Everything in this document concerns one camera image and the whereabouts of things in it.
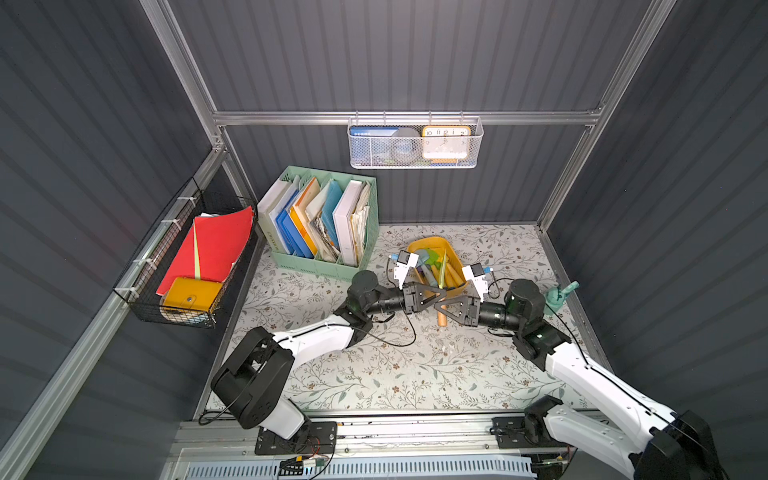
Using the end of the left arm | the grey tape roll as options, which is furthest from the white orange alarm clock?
the end of the left arm

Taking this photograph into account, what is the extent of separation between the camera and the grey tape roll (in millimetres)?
878

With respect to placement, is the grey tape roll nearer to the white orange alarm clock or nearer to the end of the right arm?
the white orange alarm clock

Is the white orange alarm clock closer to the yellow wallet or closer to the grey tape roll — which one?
the grey tape roll

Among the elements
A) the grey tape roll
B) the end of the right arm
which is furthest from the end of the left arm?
the grey tape roll

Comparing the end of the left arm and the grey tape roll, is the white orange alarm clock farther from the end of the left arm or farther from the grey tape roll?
the end of the left arm

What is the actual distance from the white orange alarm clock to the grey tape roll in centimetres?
3

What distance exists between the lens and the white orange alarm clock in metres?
0.90

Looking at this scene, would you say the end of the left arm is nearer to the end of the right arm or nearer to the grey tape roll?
the end of the right arm
